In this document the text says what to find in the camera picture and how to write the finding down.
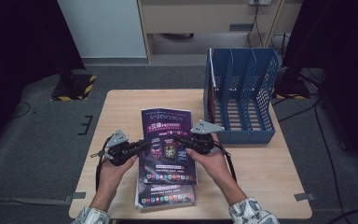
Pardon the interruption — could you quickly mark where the grey floor strip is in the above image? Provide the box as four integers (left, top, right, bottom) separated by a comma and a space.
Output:
0, 197, 73, 206

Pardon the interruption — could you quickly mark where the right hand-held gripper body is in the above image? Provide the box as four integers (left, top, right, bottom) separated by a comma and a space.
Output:
187, 119, 226, 156

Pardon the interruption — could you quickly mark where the white cabinet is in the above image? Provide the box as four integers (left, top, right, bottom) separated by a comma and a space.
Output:
57, 0, 147, 59

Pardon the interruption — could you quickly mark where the black and red magazine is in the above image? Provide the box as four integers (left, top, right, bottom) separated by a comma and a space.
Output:
208, 48, 218, 124

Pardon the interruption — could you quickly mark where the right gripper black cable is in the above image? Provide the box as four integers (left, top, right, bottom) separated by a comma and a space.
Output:
213, 139, 239, 183

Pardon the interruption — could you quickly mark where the light wooden desk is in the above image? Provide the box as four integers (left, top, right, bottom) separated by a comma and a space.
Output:
136, 0, 306, 64

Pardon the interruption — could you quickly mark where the thin black floor cable loop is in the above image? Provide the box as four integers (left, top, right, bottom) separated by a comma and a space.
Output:
7, 101, 32, 120

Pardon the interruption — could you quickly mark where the person's left hand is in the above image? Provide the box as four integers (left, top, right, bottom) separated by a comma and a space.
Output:
98, 154, 139, 196

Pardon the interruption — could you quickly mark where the white power socket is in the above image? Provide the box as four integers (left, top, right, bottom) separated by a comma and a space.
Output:
249, 0, 273, 7

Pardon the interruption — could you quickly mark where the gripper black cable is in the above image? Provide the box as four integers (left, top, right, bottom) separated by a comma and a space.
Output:
89, 136, 113, 192
213, 139, 239, 183

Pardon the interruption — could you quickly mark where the person's right hand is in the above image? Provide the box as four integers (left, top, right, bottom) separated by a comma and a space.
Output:
185, 133, 235, 189

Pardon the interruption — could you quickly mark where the black floor tape mark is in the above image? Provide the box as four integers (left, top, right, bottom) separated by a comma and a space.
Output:
77, 115, 94, 136

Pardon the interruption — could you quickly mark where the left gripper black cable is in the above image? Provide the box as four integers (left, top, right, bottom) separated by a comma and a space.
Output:
89, 136, 113, 192

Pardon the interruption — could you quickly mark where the long black floor cable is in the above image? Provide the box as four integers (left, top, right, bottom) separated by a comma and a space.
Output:
313, 96, 347, 218

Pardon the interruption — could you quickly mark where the black socket cable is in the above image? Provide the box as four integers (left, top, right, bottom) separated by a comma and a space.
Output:
246, 4, 264, 49

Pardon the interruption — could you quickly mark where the blue file rack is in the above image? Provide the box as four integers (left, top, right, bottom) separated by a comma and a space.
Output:
203, 47, 281, 145

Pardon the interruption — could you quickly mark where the grey tape piece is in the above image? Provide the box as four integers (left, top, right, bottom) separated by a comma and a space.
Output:
64, 191, 87, 203
293, 192, 316, 203

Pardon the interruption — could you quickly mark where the purple magazine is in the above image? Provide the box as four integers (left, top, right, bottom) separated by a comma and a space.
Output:
140, 106, 199, 186
134, 172, 197, 207

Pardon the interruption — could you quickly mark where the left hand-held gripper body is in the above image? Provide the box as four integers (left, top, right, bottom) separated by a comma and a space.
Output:
103, 129, 140, 167

